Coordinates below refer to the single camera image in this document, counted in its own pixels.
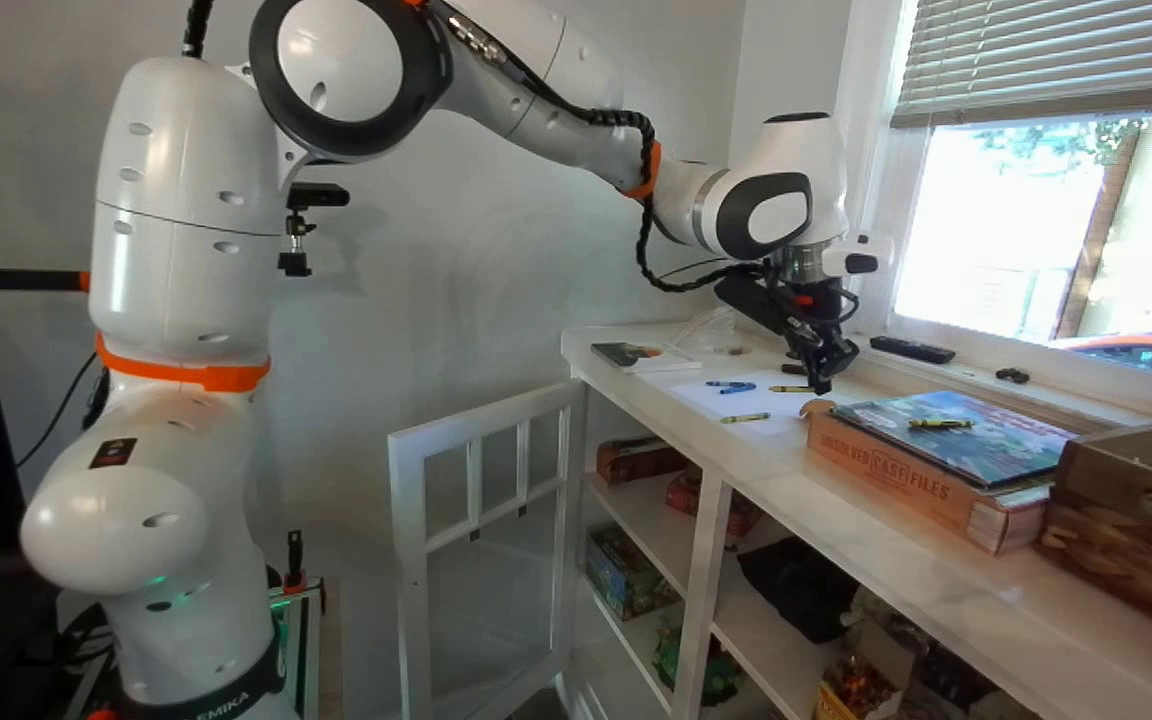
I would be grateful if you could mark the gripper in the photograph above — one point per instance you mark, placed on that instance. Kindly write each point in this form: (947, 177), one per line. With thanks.
(814, 308)

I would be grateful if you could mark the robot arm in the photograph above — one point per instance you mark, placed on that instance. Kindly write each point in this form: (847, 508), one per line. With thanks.
(186, 250)

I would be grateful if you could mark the blue green picture book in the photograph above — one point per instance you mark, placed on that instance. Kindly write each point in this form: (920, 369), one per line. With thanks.
(986, 450)

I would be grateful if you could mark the round wooden piece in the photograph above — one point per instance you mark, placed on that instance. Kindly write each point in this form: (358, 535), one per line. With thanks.
(818, 407)

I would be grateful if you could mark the black remote control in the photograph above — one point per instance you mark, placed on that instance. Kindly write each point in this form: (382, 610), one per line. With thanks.
(912, 350)

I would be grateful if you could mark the white paper sheet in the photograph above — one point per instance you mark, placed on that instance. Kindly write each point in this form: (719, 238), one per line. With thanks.
(736, 400)

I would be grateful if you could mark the clear plastic bag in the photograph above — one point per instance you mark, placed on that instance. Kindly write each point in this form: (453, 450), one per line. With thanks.
(711, 328)

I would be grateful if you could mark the yellow green crayon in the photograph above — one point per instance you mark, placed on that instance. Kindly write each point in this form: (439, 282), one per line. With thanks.
(939, 423)

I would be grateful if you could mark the orange game box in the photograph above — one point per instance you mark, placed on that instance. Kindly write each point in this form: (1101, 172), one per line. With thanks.
(896, 475)

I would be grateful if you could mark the small black object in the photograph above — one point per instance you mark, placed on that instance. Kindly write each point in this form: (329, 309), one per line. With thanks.
(1012, 376)

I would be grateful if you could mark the crayon box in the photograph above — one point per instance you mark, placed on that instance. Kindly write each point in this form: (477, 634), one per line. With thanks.
(636, 354)

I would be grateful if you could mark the red box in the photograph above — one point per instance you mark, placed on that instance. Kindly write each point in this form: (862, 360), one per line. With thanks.
(686, 492)

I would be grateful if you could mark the brown cardboard box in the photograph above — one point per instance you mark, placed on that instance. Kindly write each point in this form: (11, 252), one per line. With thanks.
(641, 458)

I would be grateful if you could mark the window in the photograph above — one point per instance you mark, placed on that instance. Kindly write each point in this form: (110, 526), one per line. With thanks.
(1016, 230)

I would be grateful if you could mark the black bag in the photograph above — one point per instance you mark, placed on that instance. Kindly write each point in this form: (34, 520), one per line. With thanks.
(801, 590)

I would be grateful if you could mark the blue green puzzle box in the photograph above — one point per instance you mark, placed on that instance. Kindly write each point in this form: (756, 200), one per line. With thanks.
(626, 575)

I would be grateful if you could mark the wooden crate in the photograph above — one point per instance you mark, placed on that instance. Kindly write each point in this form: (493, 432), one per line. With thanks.
(1116, 470)

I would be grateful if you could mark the green toy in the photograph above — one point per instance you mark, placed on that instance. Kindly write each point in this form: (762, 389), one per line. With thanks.
(696, 665)

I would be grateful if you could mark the yellow box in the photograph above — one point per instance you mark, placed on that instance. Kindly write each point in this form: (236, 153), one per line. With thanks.
(851, 692)

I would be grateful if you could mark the window blinds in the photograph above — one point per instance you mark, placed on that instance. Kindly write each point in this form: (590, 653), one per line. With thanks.
(1056, 55)

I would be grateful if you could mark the white glass cabinet door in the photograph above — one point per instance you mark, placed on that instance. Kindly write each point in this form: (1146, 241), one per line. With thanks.
(481, 550)

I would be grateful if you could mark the red black clamp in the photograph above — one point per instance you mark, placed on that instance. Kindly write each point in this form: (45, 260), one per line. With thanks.
(294, 565)

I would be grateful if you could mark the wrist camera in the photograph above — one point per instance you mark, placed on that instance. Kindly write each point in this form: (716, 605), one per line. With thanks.
(748, 300)

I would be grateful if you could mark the camera on mount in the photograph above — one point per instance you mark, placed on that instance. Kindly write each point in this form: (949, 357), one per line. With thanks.
(302, 215)

